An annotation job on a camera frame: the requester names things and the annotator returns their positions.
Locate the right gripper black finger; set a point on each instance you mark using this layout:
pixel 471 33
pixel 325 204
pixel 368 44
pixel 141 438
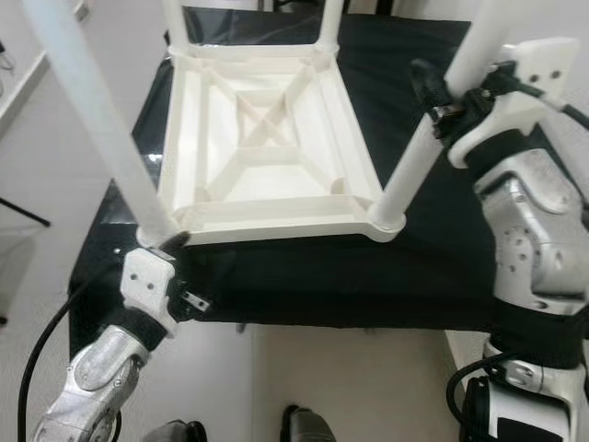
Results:
pixel 431 83

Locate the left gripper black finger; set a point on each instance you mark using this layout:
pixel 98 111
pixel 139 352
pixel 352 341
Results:
pixel 175 241

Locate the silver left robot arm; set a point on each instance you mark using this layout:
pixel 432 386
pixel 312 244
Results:
pixel 97 378

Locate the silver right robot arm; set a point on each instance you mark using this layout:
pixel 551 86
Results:
pixel 534 221

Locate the clear tape patch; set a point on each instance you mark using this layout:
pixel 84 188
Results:
pixel 147 157

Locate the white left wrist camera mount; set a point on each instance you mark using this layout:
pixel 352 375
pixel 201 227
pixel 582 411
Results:
pixel 147 281

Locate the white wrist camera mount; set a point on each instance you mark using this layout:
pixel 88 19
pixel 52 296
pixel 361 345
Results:
pixel 543 69
pixel 147 281

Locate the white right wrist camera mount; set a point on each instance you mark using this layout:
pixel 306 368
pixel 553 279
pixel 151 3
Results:
pixel 543 69

